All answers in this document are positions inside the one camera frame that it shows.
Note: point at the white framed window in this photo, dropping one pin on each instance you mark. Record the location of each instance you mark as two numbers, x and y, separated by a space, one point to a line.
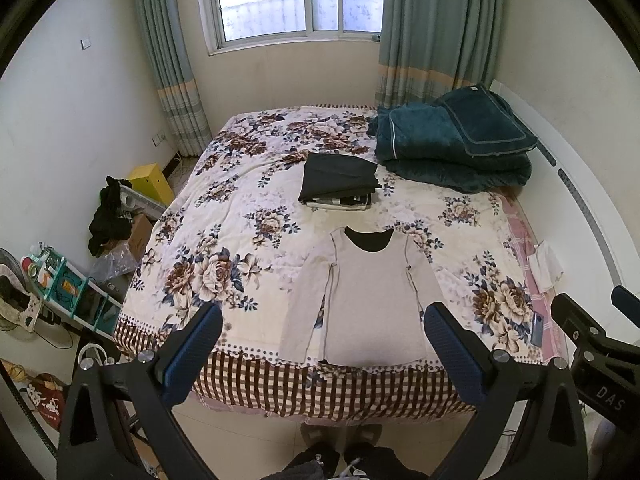
239 24

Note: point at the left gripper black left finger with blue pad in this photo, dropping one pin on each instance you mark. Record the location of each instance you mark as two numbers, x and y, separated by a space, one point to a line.
106 402

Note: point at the beige long-sleeve shirt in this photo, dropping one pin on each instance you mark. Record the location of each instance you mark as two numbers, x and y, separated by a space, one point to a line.
367 293

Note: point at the yellow box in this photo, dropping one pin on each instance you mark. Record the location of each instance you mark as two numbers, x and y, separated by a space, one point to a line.
150 181

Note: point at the wall power socket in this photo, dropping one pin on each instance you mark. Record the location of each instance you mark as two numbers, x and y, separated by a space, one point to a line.
158 138

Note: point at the teal folded quilt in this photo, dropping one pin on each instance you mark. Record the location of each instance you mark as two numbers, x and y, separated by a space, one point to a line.
469 140

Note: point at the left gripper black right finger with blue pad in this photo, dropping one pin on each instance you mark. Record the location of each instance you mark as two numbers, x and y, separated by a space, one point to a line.
550 442

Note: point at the white headboard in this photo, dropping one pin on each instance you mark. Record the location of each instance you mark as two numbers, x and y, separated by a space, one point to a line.
566 207

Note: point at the wall light switch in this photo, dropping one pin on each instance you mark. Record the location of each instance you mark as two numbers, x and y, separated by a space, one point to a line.
85 43

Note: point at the right green curtain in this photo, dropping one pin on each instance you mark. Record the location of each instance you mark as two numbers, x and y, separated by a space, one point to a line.
430 47

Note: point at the smartphone on bed edge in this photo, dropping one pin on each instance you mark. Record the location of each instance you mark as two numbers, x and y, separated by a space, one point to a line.
537 333

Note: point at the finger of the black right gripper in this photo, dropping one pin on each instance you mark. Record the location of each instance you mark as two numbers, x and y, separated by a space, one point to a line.
624 300

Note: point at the red bag on floor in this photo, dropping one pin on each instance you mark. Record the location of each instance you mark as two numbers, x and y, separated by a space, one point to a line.
48 396

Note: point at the green curtain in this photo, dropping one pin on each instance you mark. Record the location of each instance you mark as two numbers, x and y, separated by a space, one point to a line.
430 47
176 87

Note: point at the cardboard box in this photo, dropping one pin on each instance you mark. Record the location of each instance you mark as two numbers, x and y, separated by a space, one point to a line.
141 229

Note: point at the dark folded clothes stack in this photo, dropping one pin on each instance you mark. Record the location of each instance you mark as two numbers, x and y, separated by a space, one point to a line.
338 182

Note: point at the teal storage shelf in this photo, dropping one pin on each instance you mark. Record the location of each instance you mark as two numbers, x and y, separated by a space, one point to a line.
70 293

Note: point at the white cloth on bed edge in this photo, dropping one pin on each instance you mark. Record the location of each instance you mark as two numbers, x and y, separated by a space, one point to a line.
546 268

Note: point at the left green curtain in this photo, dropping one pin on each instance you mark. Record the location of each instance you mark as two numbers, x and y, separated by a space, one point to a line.
176 87

